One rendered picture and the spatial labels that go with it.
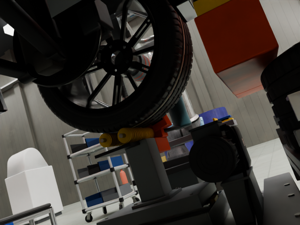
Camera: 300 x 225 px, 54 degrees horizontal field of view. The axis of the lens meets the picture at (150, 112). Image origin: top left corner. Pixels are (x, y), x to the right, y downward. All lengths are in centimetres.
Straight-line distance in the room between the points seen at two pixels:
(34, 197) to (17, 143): 644
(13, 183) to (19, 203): 43
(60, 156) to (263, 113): 705
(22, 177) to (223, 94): 559
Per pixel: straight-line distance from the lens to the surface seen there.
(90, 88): 150
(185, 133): 228
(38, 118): 1193
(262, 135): 855
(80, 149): 340
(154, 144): 118
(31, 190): 647
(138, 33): 135
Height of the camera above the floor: 35
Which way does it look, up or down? 10 degrees up
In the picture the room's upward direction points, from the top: 19 degrees counter-clockwise
